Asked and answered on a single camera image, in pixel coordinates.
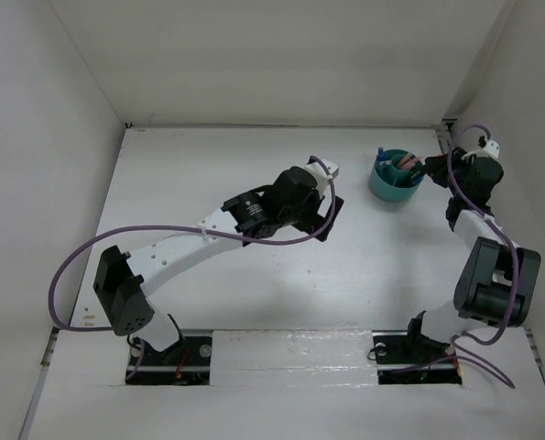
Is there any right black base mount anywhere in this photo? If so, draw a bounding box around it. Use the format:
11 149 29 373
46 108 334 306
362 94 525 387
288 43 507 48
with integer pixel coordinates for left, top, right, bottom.
367 331 463 385

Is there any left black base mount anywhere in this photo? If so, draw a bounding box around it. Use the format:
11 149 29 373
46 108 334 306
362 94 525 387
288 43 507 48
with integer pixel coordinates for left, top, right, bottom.
125 333 213 386

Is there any orange pen with white grip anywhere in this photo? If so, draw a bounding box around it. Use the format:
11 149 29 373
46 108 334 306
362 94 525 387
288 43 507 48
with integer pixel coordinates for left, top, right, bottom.
397 154 420 171

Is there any teal round divided organizer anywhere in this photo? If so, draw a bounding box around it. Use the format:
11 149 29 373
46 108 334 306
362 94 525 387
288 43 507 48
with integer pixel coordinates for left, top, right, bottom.
368 148 422 203

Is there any clear blue-capped glue bottle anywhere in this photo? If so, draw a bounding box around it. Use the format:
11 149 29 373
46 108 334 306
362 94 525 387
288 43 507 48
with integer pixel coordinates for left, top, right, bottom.
376 147 387 174

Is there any blue black highlighter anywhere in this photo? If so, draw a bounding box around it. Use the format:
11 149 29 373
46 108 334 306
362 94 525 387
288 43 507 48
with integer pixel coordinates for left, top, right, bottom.
410 170 424 187

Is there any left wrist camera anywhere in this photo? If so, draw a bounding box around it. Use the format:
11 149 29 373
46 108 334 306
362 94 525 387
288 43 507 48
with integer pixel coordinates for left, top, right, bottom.
304 156 340 186

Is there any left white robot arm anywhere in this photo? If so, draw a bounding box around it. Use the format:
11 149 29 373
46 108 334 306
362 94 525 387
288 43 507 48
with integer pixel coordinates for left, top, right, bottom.
93 158 343 364

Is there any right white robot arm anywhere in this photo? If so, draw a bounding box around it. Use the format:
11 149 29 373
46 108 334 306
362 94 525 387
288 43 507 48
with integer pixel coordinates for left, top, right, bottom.
402 148 541 361

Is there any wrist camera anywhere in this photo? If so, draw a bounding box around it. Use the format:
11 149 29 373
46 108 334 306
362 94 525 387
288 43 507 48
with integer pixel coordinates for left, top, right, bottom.
304 156 340 186
474 136 500 160

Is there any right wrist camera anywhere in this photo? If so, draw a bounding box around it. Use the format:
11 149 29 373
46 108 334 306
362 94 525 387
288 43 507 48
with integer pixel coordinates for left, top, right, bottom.
474 136 500 160

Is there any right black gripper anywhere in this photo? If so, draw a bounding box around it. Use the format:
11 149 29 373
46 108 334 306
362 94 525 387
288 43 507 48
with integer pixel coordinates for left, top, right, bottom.
425 146 476 198

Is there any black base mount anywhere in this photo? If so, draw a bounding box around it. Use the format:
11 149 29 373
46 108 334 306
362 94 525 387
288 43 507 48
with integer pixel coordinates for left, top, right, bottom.
367 331 463 385
125 333 213 386

